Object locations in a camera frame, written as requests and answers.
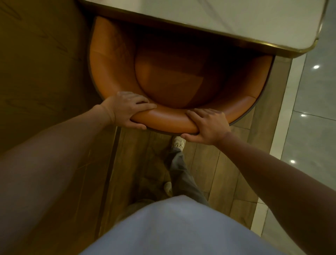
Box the person's left hand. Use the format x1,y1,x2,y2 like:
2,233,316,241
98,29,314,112
101,91,157,130

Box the person's right hand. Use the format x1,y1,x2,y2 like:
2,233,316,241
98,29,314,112
181,108,232,146

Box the grey trousers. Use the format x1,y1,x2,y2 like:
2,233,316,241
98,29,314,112
115,147,210,224

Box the orange leather round chair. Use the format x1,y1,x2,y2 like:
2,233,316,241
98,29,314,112
88,16,275,134

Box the person's left forearm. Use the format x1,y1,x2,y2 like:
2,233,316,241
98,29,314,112
0,105,116,255

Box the beige sneaker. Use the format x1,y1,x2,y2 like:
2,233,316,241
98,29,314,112
163,181,174,198
172,136,186,152

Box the person's right forearm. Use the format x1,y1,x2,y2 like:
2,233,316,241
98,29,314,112
215,131,336,255

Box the white table with brass edge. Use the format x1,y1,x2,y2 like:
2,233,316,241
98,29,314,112
78,0,329,59

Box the light blue shirt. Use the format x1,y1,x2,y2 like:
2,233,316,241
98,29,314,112
79,195,288,255

